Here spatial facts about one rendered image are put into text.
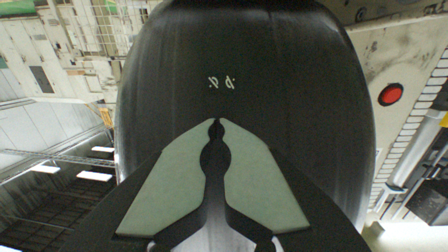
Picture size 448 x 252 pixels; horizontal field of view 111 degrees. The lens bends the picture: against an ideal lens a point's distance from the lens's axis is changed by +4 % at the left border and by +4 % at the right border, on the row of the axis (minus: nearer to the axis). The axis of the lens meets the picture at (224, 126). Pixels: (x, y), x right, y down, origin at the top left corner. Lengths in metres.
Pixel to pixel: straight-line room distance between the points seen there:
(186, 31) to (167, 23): 0.03
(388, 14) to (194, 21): 0.27
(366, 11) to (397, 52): 0.09
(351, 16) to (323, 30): 0.20
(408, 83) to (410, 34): 0.09
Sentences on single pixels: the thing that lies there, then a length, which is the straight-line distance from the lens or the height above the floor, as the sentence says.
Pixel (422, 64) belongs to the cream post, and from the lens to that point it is 0.46.
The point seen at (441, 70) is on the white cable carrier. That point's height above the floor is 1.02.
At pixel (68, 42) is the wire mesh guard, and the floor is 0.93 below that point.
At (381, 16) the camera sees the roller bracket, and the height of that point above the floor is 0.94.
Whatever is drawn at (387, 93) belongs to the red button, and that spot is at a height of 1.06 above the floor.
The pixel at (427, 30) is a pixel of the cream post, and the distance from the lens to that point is 0.44.
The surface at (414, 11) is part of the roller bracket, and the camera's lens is 0.33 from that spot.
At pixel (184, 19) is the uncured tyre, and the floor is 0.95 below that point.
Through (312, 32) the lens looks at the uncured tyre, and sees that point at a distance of 0.20.
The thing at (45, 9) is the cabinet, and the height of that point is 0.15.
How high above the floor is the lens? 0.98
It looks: 25 degrees up
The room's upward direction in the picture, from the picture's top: 179 degrees clockwise
